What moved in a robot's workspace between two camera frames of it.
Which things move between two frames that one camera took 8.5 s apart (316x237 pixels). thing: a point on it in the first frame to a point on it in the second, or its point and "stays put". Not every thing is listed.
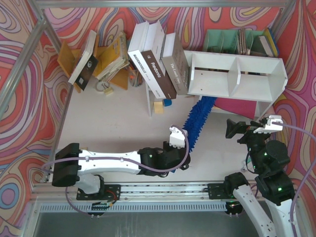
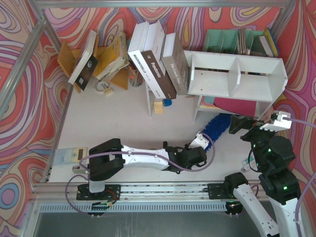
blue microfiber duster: x=198 y=116 to x=216 y=128
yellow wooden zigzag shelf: x=68 y=61 stays put
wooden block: x=158 y=107 stays put
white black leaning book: x=83 y=72 stays put
